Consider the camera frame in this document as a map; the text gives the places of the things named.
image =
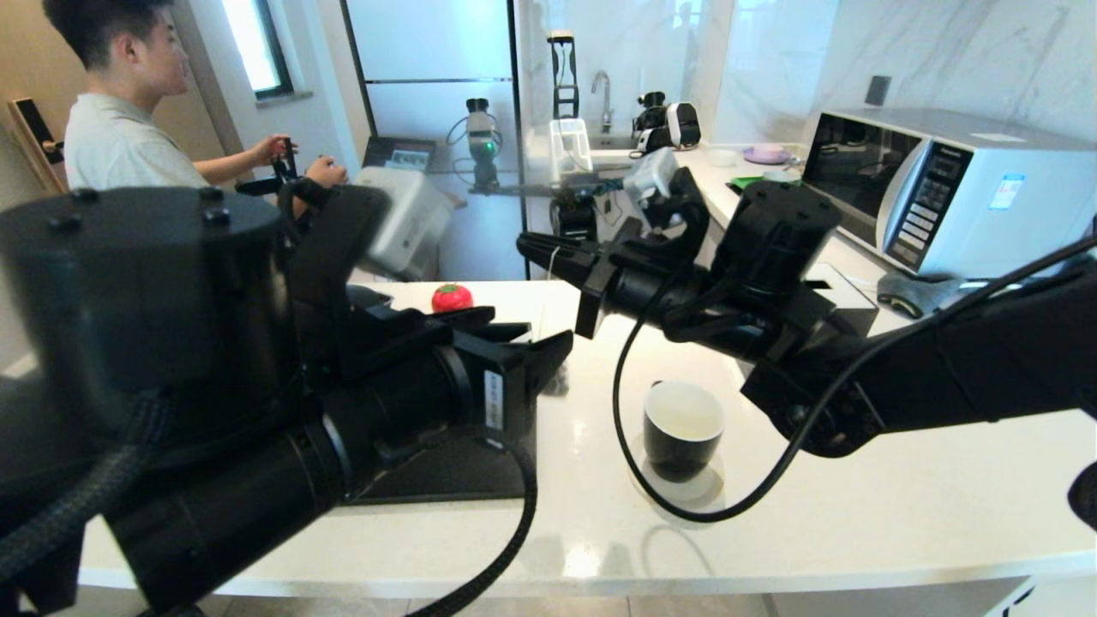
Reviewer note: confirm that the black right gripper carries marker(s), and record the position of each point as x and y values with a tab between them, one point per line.
651	283

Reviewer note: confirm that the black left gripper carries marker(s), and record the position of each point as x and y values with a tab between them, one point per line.
480	386

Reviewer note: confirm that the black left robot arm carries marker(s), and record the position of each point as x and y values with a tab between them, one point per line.
171	360

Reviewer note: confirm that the black metal stand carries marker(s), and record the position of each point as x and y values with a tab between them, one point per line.
570	214

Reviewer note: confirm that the red tomato-shaped timer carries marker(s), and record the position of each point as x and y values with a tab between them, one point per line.
452	298

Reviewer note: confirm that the white plastic rack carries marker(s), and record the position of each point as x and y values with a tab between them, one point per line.
570	150

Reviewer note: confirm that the white kitchen cabinet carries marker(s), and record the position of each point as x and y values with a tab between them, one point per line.
686	244

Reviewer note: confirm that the brown wooden desk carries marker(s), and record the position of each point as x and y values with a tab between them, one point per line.
452	202

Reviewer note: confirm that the black serving tray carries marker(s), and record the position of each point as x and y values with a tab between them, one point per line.
463	471

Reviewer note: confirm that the black device with green light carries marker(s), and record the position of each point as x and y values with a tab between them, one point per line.
482	146

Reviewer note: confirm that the chrome kitchen faucet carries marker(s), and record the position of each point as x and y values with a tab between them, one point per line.
608	107

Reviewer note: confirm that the black white robot device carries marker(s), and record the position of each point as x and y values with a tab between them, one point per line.
673	124

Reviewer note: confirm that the white small bowl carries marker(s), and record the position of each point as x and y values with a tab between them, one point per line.
722	158

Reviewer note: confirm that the green tray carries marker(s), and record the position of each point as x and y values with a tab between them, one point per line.
744	182

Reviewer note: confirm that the black laptop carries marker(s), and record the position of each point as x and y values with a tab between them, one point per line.
398	156

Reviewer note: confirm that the black mug white inside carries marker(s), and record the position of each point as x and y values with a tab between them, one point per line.
681	446

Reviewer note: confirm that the purple plate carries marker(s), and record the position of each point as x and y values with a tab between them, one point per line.
765	156

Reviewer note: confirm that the grey small bowl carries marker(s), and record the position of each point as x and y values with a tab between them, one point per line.
778	175

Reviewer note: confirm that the white round coaster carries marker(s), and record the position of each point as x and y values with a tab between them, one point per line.
690	495

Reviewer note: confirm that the grey refrigerator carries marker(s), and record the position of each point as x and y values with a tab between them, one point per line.
428	51

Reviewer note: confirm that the black teleoperation controller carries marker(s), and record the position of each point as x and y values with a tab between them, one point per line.
287	171

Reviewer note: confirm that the black tissue box white lid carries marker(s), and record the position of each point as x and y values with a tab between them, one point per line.
844	296

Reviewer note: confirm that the grey oven mitt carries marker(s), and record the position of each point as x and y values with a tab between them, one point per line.
913	296

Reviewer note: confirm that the person in grey t-shirt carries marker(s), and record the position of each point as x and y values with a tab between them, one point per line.
120	146

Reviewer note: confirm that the silver microwave oven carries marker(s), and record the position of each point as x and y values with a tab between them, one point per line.
986	197

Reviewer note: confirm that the black wall socket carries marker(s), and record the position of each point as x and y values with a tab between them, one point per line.
876	92

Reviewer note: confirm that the window with dark frame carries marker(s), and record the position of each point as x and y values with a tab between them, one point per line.
251	43

